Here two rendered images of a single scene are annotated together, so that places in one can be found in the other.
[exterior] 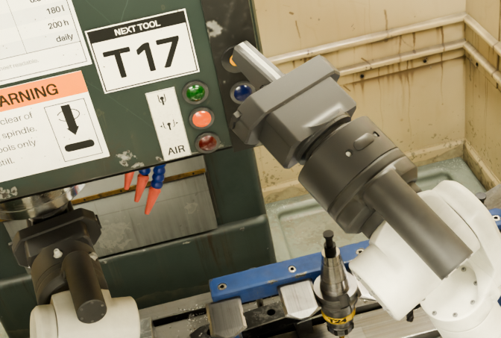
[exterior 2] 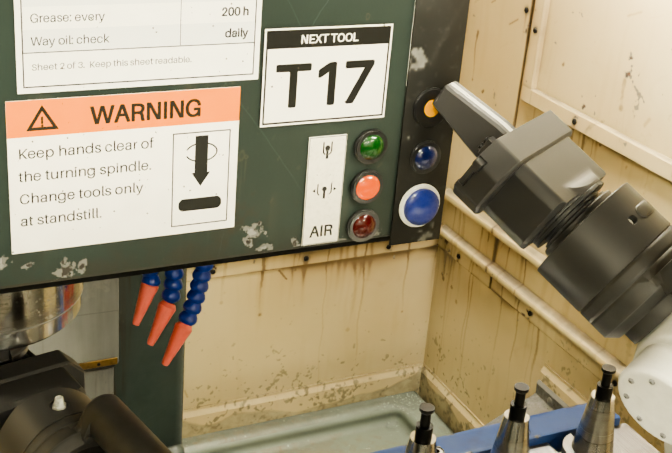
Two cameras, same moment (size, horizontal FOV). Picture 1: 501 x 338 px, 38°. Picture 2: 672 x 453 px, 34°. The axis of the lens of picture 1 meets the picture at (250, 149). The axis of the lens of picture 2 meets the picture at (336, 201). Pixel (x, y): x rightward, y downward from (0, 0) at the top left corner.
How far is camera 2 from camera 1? 0.38 m
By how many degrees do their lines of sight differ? 24
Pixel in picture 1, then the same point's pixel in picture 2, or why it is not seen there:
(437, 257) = not seen: outside the picture
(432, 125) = (384, 341)
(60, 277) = (78, 435)
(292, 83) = (536, 135)
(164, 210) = not seen: hidden behind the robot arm
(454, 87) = (419, 289)
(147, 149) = (284, 224)
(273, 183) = not seen: hidden behind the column
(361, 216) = (651, 302)
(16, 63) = (161, 58)
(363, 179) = (655, 252)
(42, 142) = (152, 189)
